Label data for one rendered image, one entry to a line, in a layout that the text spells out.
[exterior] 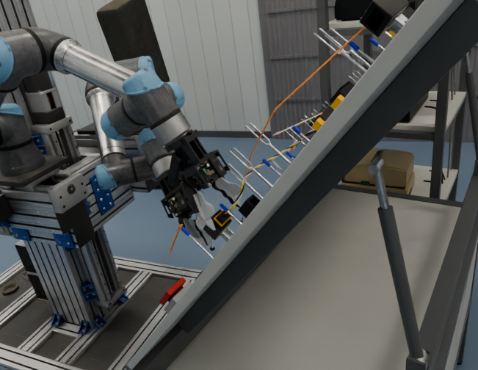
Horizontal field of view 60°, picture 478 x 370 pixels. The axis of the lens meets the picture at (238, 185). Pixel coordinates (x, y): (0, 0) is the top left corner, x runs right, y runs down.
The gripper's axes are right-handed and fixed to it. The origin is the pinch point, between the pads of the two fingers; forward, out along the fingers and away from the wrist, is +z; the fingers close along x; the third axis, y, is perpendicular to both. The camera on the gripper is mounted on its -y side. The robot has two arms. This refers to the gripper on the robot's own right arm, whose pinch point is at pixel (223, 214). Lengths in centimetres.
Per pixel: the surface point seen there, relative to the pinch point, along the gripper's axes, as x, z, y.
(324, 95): 93, 2, -36
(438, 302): 14.3, 36.8, 29.1
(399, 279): -3.0, 14.7, 39.1
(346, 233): 50, 43, -22
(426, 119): 108, 31, -9
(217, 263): -19.7, -2.6, 24.6
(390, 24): 18, -18, 44
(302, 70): 297, 9, -214
